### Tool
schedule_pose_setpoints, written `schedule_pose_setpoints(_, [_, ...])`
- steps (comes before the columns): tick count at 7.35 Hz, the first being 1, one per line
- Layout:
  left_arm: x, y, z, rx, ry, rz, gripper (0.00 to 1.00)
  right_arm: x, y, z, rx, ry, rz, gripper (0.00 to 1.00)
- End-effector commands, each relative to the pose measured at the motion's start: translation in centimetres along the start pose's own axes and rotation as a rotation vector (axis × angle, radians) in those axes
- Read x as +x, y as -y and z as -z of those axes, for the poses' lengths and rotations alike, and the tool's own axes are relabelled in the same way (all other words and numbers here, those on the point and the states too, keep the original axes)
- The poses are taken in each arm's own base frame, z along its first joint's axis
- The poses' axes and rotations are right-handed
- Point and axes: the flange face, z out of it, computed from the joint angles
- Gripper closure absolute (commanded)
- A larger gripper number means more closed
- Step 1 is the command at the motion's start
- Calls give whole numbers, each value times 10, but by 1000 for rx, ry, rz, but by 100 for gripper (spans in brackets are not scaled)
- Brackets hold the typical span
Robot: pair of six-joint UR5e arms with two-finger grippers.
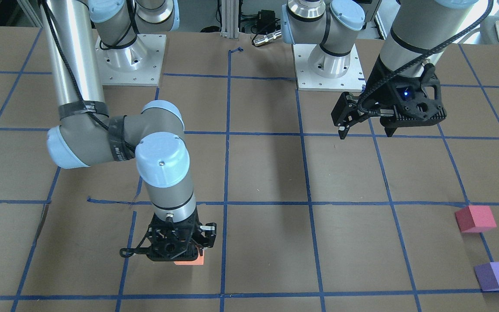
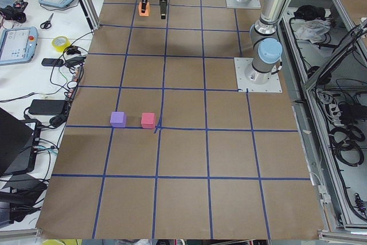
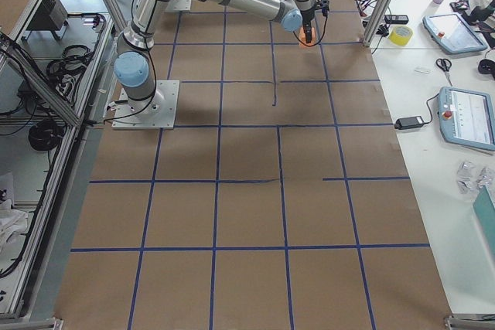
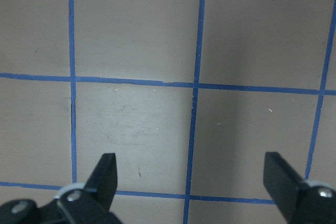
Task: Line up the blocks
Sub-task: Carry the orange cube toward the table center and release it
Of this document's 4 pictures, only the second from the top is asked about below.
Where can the black handled scissors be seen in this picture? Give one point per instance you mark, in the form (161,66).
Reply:
(47,24)

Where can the yellow tape roll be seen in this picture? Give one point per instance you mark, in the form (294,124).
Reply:
(60,43)

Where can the black power adapter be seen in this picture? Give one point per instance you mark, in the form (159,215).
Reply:
(46,107)

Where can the pink foam cube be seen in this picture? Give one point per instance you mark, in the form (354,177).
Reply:
(148,120)

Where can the teach pendant tablet near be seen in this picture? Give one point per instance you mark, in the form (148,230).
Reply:
(18,45)

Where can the black laptop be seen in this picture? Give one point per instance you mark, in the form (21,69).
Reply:
(19,139)

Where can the orange foam cube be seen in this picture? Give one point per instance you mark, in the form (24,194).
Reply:
(142,14)

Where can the white crumpled cloth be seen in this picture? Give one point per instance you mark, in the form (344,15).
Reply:
(313,31)

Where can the purple foam cube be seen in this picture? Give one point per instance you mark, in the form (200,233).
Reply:
(118,119)

